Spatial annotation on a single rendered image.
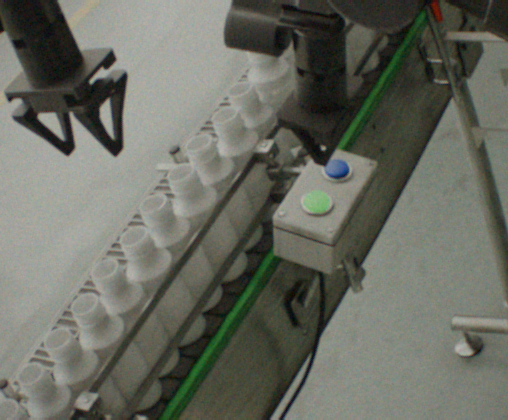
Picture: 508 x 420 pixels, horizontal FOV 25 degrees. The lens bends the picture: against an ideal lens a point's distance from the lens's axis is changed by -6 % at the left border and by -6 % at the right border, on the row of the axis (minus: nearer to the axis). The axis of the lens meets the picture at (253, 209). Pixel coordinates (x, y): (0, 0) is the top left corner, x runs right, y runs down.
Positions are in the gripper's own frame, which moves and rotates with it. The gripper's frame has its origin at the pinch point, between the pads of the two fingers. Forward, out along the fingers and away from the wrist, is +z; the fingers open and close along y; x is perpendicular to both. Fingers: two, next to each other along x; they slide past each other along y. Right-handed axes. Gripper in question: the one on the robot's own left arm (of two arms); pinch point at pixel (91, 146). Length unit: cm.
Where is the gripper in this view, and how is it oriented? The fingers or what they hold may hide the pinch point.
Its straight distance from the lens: 111.5
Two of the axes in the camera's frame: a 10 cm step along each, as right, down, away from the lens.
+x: 4.5, -6.5, 6.2
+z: 3.3, 7.6, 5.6
